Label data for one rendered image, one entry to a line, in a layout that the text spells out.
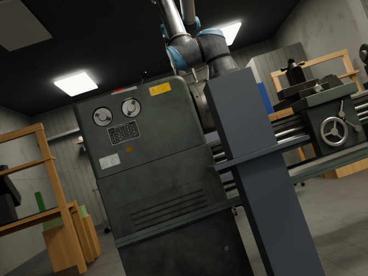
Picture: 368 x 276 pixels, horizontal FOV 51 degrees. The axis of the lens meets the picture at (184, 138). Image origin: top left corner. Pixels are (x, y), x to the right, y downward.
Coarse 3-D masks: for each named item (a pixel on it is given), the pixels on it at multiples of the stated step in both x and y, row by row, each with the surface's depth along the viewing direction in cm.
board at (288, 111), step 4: (288, 108) 214; (276, 112) 213; (280, 112) 213; (284, 112) 214; (288, 112) 214; (292, 112) 214; (268, 116) 212; (272, 116) 213; (276, 116) 213; (280, 116) 213; (284, 116) 213; (272, 120) 212
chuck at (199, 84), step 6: (204, 78) 224; (198, 84) 217; (204, 84) 217; (198, 90) 214; (204, 96) 212; (204, 102) 212; (210, 114) 213; (210, 120) 215; (210, 126) 218; (210, 132) 224
